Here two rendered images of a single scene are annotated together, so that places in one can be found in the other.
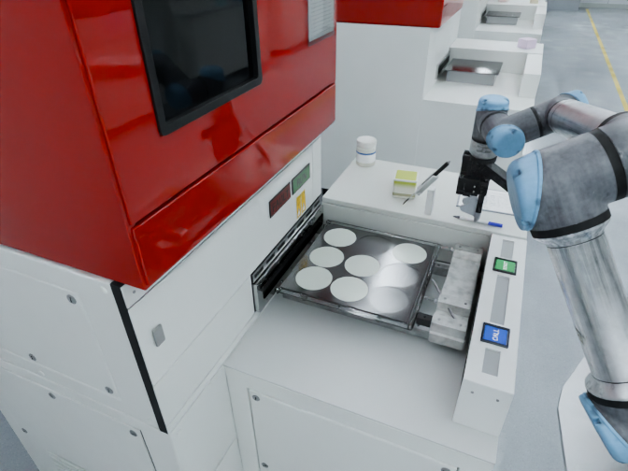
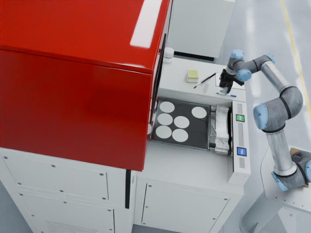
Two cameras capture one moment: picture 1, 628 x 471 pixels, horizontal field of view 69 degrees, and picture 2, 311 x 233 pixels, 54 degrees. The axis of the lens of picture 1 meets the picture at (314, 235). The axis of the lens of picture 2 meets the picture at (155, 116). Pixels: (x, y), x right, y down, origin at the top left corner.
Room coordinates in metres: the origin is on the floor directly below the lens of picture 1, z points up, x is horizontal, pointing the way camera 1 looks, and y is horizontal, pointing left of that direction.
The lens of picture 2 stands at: (-0.10, 0.48, 2.41)
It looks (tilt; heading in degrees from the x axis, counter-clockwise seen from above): 50 degrees down; 339
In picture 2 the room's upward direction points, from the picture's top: 8 degrees clockwise
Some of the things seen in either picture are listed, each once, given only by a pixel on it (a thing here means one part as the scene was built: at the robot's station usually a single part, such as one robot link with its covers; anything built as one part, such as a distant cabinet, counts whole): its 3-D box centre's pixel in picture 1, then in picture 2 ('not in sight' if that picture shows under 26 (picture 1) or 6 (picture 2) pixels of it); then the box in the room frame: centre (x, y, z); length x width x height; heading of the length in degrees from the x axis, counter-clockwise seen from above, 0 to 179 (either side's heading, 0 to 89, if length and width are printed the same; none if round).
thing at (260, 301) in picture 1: (292, 252); not in sight; (1.08, 0.06, 0.89); 0.44 x 0.02 x 0.10; 156
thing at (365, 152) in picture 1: (365, 151); (168, 55); (1.54, -0.19, 1.01); 0.07 x 0.07 x 0.10
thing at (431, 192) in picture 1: (425, 192); (204, 84); (1.19, -0.33, 1.03); 0.06 x 0.04 x 0.13; 66
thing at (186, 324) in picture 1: (255, 249); (143, 127); (0.93, 0.15, 1.02); 0.82 x 0.03 x 0.40; 156
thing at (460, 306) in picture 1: (454, 305); (222, 136); (0.85, -0.35, 0.89); 0.08 x 0.03 x 0.03; 66
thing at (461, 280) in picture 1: (457, 294); (221, 130); (0.92, -0.38, 0.87); 0.36 x 0.08 x 0.03; 156
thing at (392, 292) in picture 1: (362, 265); (181, 122); (1.01, -0.13, 0.90); 0.34 x 0.34 x 0.01; 66
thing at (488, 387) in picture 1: (494, 319); (237, 140); (0.80, -0.44, 0.89); 0.55 x 0.09 x 0.14; 156
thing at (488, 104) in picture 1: (491, 119); (235, 59); (1.12, -0.45, 1.28); 0.09 x 0.08 x 0.11; 177
